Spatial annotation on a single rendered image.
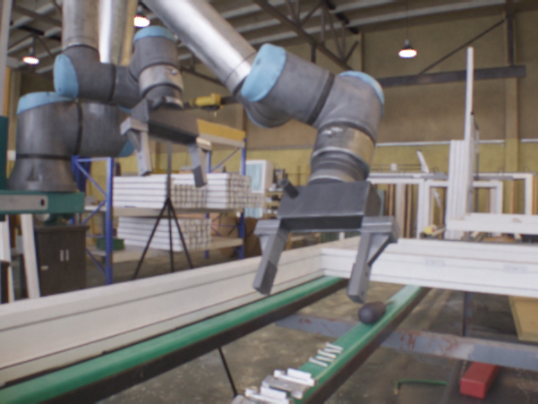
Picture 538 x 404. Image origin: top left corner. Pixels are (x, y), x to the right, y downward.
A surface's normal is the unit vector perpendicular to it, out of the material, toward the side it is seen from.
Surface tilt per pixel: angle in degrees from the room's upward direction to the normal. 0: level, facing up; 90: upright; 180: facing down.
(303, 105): 125
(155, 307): 90
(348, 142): 60
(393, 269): 90
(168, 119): 66
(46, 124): 90
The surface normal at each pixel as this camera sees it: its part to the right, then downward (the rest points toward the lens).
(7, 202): 0.87, 0.03
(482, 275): -0.52, 0.00
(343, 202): -0.51, -0.56
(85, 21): 0.58, -0.34
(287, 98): -0.19, 0.66
